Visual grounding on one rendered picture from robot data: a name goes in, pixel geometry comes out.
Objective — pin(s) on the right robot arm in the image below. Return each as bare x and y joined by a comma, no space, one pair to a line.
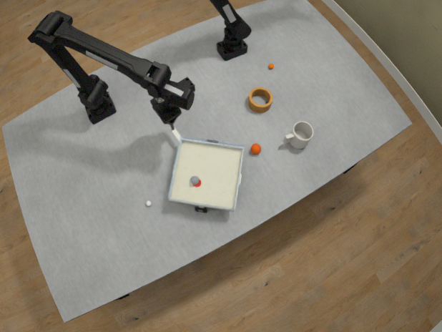
56,29

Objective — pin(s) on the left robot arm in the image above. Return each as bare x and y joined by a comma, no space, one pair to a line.
234,30

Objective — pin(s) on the white mug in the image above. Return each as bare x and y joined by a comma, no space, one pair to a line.
304,131

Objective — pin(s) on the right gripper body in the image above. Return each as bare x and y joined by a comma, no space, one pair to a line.
163,111

